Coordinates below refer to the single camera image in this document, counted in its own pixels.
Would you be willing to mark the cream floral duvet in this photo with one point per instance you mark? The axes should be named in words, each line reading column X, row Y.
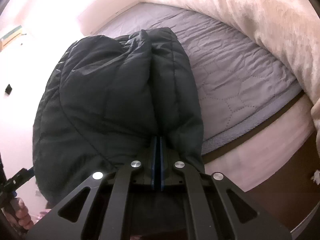
column 289, row 29

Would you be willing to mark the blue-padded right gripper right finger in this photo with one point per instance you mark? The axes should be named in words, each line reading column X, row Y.
column 168, row 158

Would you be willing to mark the purple quilted bed cover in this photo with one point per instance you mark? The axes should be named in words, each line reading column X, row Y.
column 240, row 84

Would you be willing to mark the dark green puffer jacket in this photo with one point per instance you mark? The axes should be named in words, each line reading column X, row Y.
column 105, row 101

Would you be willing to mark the cream upholstered headboard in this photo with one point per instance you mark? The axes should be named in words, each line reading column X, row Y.
column 99, row 12

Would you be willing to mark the black wall switch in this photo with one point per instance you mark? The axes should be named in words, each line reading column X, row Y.
column 8, row 89

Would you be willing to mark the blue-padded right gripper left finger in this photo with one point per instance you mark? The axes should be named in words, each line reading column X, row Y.
column 150, row 163

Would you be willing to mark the person's left hand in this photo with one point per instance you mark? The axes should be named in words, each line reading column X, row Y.
column 23, row 219

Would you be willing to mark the wall air conditioner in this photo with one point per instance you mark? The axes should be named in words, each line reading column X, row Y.
column 10, row 36

